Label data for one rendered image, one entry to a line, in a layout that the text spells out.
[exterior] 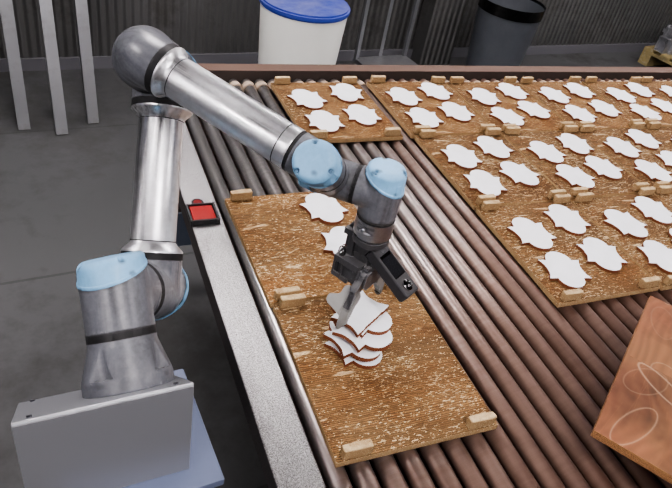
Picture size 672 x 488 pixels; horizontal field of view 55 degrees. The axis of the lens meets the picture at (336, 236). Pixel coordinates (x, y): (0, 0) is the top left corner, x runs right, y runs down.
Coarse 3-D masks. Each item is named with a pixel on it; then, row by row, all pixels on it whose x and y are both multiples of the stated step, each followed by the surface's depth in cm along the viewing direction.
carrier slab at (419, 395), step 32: (288, 320) 141; (320, 320) 142; (416, 320) 147; (320, 352) 135; (384, 352) 138; (416, 352) 140; (448, 352) 141; (320, 384) 128; (352, 384) 130; (384, 384) 131; (416, 384) 132; (448, 384) 134; (320, 416) 122; (352, 416) 123; (384, 416) 125; (416, 416) 126; (448, 416) 127; (384, 448) 119
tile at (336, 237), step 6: (336, 228) 168; (342, 228) 169; (324, 234) 165; (330, 234) 166; (336, 234) 166; (342, 234) 167; (324, 240) 165; (330, 240) 164; (336, 240) 164; (342, 240) 165; (330, 246) 162; (336, 246) 162; (324, 252) 161; (330, 252) 161; (336, 252) 160
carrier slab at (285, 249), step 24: (312, 192) 182; (240, 216) 167; (264, 216) 169; (288, 216) 171; (264, 240) 161; (288, 240) 163; (312, 240) 164; (264, 264) 154; (288, 264) 155; (312, 264) 157; (264, 288) 147; (312, 288) 150; (336, 288) 151; (384, 288) 156
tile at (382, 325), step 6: (378, 318) 136; (384, 318) 136; (390, 318) 137; (372, 324) 134; (378, 324) 134; (384, 324) 135; (390, 324) 135; (366, 330) 132; (372, 330) 133; (378, 330) 133; (384, 330) 133; (360, 336) 132
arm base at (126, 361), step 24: (96, 336) 105; (120, 336) 105; (144, 336) 107; (96, 360) 104; (120, 360) 104; (144, 360) 105; (168, 360) 111; (96, 384) 103; (120, 384) 102; (144, 384) 104
